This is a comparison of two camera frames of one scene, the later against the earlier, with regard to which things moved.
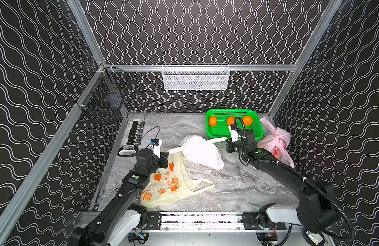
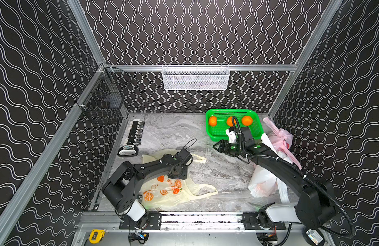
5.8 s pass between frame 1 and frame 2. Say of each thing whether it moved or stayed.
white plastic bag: moved
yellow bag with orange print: moved
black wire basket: stayed
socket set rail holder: stayed
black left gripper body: moved
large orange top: stayed
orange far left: stayed
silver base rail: stayed
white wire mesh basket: stayed
